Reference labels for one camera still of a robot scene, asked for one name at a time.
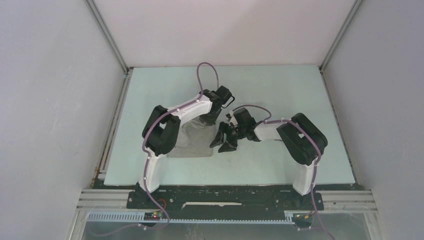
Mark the grey cloth napkin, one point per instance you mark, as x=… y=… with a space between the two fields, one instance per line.
x=193 y=140

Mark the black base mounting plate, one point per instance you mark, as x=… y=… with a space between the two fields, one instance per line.
x=224 y=203

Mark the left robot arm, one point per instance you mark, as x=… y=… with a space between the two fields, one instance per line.
x=162 y=128

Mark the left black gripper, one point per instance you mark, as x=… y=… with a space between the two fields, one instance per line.
x=209 y=121

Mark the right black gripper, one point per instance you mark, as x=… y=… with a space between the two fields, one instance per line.
x=224 y=128

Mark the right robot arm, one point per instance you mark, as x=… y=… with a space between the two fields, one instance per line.
x=303 y=140

